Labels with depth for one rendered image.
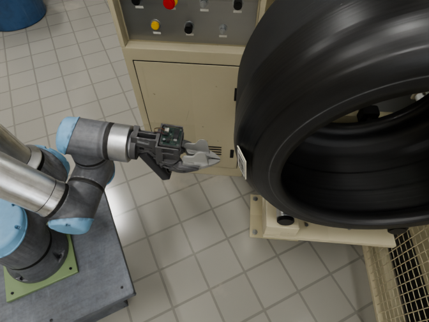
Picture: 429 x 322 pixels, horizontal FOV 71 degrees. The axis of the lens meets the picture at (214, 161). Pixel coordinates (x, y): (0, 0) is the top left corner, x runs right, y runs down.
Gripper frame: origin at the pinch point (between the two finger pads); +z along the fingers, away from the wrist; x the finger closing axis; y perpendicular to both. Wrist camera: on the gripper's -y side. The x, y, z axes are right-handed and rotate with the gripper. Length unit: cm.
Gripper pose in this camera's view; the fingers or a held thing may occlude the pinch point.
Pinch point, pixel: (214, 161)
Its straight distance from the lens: 75.0
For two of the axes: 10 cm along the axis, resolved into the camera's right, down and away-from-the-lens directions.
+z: 9.9, 1.4, 0.5
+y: 1.2, -5.6, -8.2
